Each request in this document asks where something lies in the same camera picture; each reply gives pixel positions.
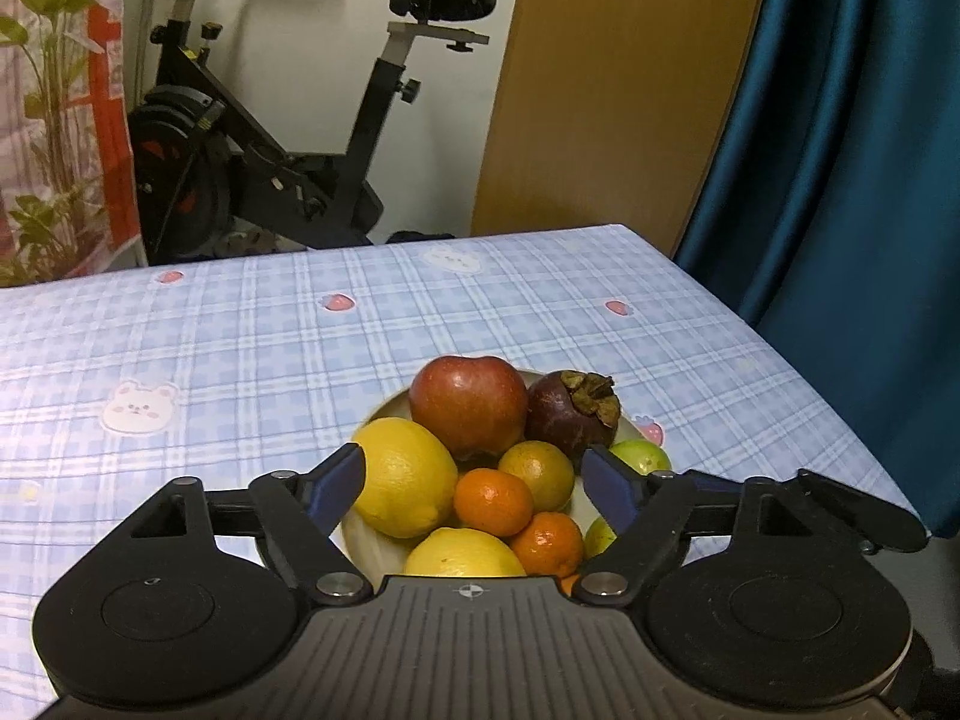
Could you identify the red apple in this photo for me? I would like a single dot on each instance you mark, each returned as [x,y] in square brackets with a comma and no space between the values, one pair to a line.
[469,405]

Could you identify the dark purple mangosteen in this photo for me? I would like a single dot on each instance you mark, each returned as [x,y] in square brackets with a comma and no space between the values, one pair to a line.
[559,416]

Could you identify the yellow lemon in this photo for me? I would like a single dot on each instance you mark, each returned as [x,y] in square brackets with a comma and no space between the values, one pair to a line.
[409,476]
[461,556]

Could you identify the blue plaid tablecloth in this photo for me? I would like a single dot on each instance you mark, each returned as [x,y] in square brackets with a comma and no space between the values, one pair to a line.
[262,330]

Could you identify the plant printed curtain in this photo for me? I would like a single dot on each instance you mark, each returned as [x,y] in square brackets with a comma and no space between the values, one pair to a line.
[52,127]

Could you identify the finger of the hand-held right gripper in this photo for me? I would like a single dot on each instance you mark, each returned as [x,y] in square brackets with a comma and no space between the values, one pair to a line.
[870,521]

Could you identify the mandarin orange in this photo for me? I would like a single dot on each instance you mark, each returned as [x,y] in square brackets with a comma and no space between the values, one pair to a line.
[570,583]
[540,471]
[493,502]
[549,544]

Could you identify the beige oval plate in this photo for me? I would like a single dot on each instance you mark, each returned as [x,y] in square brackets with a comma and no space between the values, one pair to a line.
[386,416]

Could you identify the dark blue curtain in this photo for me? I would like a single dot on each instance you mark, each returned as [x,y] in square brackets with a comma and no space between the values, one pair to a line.
[840,165]

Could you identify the black exercise bike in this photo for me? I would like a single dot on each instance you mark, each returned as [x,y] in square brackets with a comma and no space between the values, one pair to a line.
[300,180]

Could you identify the brown wooden door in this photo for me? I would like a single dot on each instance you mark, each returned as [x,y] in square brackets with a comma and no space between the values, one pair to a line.
[615,90]

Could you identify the green apple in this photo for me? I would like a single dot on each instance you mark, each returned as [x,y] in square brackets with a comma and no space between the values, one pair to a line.
[598,536]
[641,457]

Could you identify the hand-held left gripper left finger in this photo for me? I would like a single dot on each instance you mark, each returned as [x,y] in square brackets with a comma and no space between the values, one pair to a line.
[341,484]

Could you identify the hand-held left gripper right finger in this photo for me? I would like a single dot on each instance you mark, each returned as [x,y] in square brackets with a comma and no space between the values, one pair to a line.
[607,487]

